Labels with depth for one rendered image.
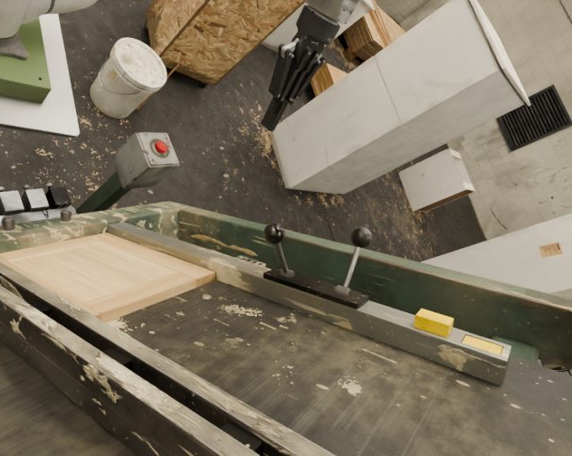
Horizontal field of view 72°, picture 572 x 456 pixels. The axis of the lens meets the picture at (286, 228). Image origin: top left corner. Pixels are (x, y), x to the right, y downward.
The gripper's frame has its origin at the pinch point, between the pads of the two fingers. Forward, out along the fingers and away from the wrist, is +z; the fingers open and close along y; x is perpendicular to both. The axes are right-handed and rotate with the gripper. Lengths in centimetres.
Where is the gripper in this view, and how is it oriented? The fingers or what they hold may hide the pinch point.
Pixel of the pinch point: (274, 112)
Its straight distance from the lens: 85.1
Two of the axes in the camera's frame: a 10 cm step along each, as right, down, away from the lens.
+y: 6.1, -2.1, 7.7
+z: -4.5, 7.1, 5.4
